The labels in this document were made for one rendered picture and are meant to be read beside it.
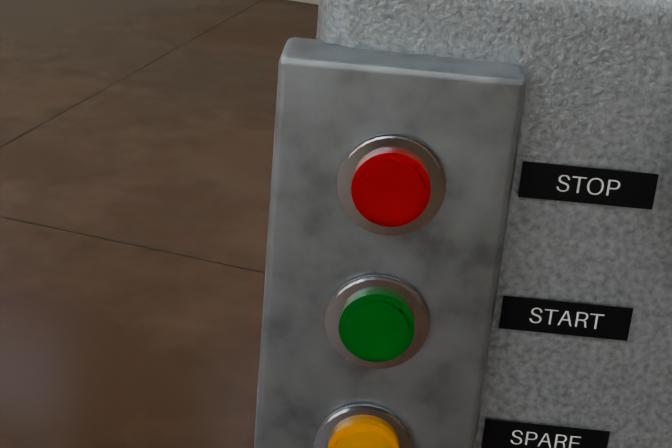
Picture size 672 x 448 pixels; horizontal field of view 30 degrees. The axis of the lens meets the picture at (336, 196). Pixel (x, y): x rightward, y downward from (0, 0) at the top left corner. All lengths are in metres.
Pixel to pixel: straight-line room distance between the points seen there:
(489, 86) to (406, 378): 0.11
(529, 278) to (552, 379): 0.04
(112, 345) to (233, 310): 0.38
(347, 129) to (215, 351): 2.91
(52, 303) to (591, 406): 3.11
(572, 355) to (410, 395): 0.06
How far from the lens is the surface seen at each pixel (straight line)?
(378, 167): 0.40
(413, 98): 0.40
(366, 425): 0.45
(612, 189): 0.44
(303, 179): 0.42
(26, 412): 3.06
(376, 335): 0.43
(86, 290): 3.61
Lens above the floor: 1.62
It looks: 22 degrees down
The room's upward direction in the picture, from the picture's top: 5 degrees clockwise
